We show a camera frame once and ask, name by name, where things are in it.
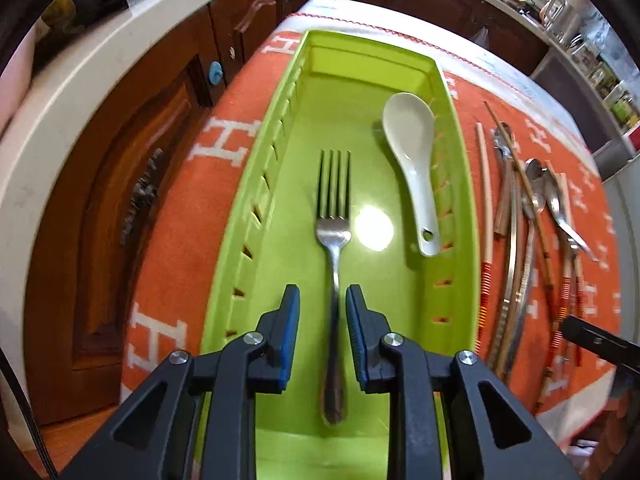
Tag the orange printed blanket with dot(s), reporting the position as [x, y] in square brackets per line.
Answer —
[190, 260]

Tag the grey cabinet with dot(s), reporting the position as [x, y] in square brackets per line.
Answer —
[560, 75]

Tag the blue cabinet knob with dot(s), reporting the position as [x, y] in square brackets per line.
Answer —
[216, 72]

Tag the row of pantry containers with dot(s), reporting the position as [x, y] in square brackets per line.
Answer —
[605, 75]

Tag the clear plastic bag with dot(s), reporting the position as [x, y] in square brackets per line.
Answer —
[481, 37]

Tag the green plastic cutlery tray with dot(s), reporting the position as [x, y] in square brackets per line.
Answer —
[300, 170]

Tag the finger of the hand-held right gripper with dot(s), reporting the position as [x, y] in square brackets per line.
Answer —
[600, 342]

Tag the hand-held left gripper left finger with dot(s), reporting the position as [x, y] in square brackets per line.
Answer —
[291, 330]

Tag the white ceramic soup spoon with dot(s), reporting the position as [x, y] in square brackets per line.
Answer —
[407, 125]

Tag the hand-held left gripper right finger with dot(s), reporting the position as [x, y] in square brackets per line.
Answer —
[356, 330]

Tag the white kitchen countertop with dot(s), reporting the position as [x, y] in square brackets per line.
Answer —
[75, 60]

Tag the metal fork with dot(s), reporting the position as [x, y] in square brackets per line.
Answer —
[332, 260]

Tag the short metal soup spoon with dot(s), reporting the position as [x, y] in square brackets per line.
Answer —
[554, 195]

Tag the large metal spoon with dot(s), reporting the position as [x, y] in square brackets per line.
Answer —
[533, 172]

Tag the wooden kitchen cabinets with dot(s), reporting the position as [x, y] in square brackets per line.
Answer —
[100, 210]

